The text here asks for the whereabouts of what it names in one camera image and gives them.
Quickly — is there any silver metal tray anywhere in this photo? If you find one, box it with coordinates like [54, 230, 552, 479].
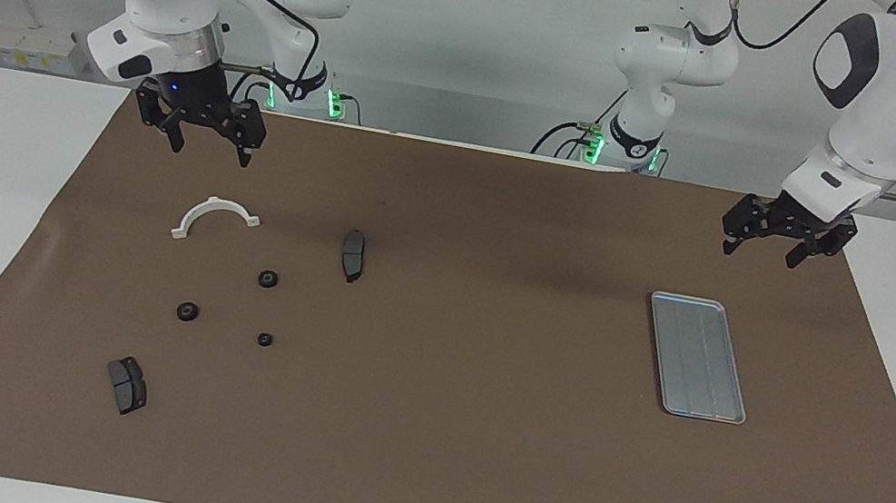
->
[631, 290, 767, 429]

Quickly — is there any long dark brake pad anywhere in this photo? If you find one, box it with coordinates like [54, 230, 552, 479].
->
[336, 228, 371, 285]

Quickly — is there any white power strip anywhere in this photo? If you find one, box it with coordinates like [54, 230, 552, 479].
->
[0, 18, 95, 80]

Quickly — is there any short dark brake pad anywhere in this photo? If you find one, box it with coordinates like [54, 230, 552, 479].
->
[99, 353, 155, 419]

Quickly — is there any brown table mat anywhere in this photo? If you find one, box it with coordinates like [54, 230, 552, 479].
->
[0, 62, 896, 503]

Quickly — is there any white curved plastic bracket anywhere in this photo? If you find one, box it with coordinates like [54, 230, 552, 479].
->
[170, 189, 264, 253]

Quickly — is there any black right base cable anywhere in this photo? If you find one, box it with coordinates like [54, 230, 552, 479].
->
[227, 62, 369, 127]

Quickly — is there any black base cable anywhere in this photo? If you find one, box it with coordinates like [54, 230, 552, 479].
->
[530, 75, 626, 170]
[227, 62, 369, 127]

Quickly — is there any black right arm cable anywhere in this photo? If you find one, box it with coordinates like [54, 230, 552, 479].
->
[172, 0, 341, 119]

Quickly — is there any black left base cable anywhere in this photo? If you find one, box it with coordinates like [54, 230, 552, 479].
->
[530, 75, 626, 170]

